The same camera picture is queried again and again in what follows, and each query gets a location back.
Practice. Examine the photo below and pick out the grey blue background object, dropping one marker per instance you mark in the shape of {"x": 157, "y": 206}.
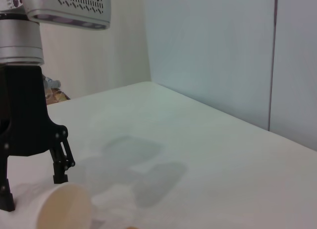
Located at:
{"x": 52, "y": 83}

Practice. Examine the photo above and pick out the brown background object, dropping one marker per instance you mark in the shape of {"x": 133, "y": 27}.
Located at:
{"x": 59, "y": 96}

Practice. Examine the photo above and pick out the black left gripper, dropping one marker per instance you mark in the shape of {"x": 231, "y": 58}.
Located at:
{"x": 22, "y": 110}

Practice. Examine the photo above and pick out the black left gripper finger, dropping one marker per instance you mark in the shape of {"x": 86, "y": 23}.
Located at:
{"x": 6, "y": 194}

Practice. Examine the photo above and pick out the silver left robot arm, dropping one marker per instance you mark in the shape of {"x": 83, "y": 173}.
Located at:
{"x": 17, "y": 40}

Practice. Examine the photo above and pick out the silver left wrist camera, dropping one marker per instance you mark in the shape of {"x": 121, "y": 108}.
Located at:
{"x": 74, "y": 8}

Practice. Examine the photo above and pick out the white paper cup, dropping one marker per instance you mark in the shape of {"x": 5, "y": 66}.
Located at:
{"x": 64, "y": 209}

